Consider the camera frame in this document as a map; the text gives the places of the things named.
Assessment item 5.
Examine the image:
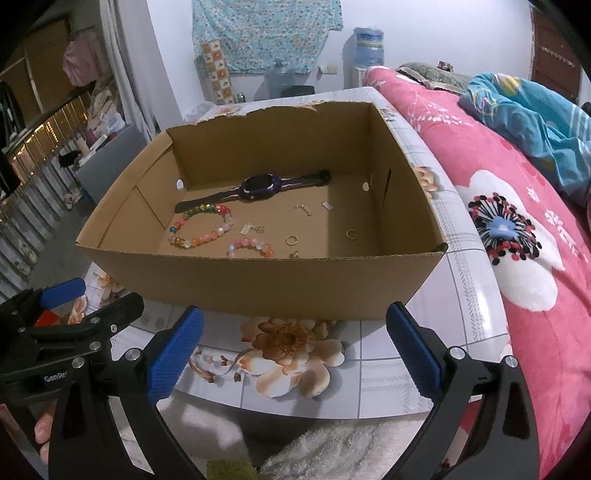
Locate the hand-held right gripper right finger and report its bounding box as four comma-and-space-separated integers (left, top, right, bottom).
385, 301, 541, 480

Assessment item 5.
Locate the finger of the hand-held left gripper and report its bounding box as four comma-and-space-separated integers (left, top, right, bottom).
0, 279, 87, 326
18, 293, 145, 361

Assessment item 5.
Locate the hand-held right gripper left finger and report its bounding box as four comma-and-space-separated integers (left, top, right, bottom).
48, 305, 205, 480

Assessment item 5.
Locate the brown cardboard box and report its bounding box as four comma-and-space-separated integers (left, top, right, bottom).
75, 102, 448, 321

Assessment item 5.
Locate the multicolour bead bracelet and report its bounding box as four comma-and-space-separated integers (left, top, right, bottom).
168, 203, 234, 250

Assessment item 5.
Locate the pink bead bracelet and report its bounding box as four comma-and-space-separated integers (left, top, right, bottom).
226, 237, 276, 259

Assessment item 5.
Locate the black smartwatch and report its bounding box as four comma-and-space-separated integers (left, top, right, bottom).
174, 170, 332, 214

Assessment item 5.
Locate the person's left hand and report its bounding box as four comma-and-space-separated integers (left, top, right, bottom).
34, 406, 58, 457

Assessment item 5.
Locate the white fluffy towel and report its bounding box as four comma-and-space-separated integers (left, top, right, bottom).
157, 397, 435, 480

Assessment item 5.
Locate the pink floral blanket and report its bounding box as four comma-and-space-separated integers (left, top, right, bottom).
362, 67, 591, 480

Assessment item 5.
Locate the grey storage box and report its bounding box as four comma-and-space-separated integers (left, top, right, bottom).
75, 124, 151, 204

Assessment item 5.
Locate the black hanging garment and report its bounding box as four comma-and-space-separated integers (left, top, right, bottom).
0, 80, 24, 195

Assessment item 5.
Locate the white plastic bag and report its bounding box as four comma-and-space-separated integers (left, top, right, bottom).
90, 111, 126, 140

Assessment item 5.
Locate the pink hanging garment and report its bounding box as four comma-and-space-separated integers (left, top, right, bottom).
62, 39, 100, 86

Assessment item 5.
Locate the blue printed blanket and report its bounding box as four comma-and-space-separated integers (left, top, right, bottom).
459, 71, 591, 206

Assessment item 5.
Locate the orange patterned panel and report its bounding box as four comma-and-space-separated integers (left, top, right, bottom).
203, 41, 233, 104

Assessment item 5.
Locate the grey pillow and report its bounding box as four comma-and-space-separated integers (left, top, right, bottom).
397, 62, 472, 95

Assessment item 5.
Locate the clear water jug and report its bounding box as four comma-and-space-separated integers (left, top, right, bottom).
265, 60, 296, 97

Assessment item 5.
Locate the blue water bottle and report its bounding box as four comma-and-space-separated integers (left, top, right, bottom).
353, 27, 385, 68

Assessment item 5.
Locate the brown wooden door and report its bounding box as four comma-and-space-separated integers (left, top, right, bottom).
531, 9, 583, 102

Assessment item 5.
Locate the teal patterned cloth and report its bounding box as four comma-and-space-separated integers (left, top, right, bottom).
191, 0, 345, 75

